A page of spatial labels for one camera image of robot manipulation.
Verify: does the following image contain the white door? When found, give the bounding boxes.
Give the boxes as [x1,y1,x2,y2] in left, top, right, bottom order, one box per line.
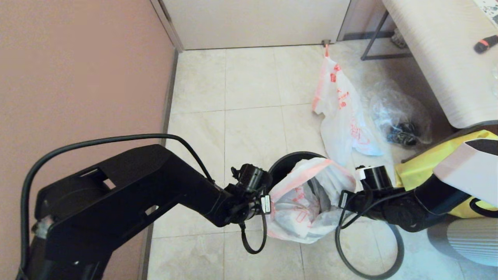
[161,0,352,50]

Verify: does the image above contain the dark items in clear bag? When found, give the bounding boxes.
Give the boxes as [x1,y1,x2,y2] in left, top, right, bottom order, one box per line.
[387,122,420,146]

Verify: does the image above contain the clear plastic bag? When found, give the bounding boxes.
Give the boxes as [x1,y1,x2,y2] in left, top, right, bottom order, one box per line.
[366,80,432,147]

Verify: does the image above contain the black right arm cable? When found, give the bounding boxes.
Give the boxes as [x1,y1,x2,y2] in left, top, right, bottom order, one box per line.
[337,190,411,231]

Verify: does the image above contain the small white object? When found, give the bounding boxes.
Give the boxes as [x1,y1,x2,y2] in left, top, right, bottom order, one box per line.
[390,29,407,49]

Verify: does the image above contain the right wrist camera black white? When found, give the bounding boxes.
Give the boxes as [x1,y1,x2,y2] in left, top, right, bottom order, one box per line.
[356,165,394,192]

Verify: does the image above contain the black-printed white paper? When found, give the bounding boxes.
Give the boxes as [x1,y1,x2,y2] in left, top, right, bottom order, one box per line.
[473,0,498,26]

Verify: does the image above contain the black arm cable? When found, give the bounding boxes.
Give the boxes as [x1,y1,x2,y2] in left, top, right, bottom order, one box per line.
[337,190,411,231]
[21,133,269,280]

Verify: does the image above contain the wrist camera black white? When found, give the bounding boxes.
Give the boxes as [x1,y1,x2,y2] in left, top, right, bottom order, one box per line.
[356,165,394,192]
[231,163,273,192]

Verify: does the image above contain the beige table with metal legs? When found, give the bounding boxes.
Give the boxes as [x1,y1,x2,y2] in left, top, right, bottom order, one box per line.
[360,12,498,164]

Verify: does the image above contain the grey door frame post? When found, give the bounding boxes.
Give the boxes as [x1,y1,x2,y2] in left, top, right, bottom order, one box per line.
[150,0,185,54]

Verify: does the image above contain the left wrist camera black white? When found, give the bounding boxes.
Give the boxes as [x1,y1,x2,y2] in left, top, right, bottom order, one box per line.
[231,163,273,192]

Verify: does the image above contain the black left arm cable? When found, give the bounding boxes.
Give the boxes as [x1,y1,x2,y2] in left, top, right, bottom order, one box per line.
[21,133,269,280]

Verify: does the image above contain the black round trash bin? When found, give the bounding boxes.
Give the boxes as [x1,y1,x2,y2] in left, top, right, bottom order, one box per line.
[268,152,326,188]

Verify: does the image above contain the yellow non-woven bag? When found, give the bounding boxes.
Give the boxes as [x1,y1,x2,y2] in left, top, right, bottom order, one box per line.
[395,130,498,219]

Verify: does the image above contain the grey ribbed robot base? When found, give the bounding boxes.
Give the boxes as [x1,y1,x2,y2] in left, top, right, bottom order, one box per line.
[426,216,498,268]

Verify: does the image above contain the black and red marker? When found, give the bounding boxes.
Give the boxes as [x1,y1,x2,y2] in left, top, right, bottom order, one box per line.
[473,35,498,54]

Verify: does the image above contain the grey bin rim ring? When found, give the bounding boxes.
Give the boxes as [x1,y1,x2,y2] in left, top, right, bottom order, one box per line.
[335,224,404,280]

